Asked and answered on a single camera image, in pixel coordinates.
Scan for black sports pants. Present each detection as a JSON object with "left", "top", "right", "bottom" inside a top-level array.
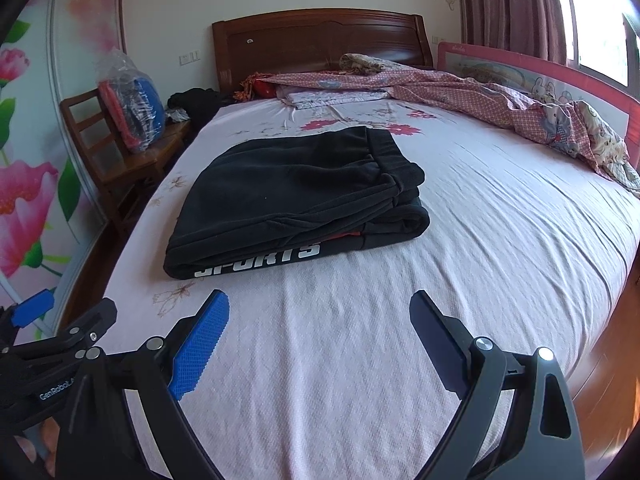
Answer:
[{"left": 163, "top": 126, "right": 430, "bottom": 280}]

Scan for person's left hand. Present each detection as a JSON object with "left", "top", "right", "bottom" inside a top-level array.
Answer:
[{"left": 14, "top": 417, "right": 60, "bottom": 478}]

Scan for floral white bed sheet mattress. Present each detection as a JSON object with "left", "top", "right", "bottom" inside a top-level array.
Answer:
[{"left": 101, "top": 100, "right": 639, "bottom": 479}]

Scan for wooden chair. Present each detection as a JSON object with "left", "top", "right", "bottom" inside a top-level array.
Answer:
[{"left": 60, "top": 89, "right": 190, "bottom": 235}]

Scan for plastic bag with clothes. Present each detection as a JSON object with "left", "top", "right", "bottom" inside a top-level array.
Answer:
[{"left": 96, "top": 49, "right": 165, "bottom": 154}]

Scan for pink dotted quilt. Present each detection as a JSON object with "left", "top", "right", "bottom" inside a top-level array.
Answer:
[{"left": 259, "top": 64, "right": 640, "bottom": 196}]

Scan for floral wardrobe door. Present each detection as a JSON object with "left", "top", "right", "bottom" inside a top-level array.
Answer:
[{"left": 1, "top": 0, "right": 122, "bottom": 342}]

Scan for black clothes pile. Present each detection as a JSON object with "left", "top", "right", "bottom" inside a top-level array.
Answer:
[{"left": 167, "top": 88, "right": 235, "bottom": 132}]

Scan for red pillow with fringe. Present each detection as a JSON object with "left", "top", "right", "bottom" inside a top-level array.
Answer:
[{"left": 233, "top": 73, "right": 277, "bottom": 102}]

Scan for floral beige pillow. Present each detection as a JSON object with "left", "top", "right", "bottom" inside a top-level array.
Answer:
[{"left": 338, "top": 53, "right": 410, "bottom": 76}]

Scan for dark wooden headboard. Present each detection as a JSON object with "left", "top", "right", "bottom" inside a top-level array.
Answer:
[{"left": 212, "top": 8, "right": 434, "bottom": 93}]

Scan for mauve curtain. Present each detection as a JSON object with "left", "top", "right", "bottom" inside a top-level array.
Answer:
[{"left": 460, "top": 0, "right": 567, "bottom": 65}]

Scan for pink bed guard rail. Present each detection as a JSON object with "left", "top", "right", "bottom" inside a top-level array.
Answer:
[{"left": 437, "top": 41, "right": 639, "bottom": 167}]

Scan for white wall switch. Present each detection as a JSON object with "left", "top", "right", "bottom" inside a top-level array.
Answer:
[{"left": 179, "top": 50, "right": 201, "bottom": 66}]

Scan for window with dark frame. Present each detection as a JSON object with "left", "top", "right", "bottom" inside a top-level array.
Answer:
[{"left": 560, "top": 0, "right": 639, "bottom": 96}]

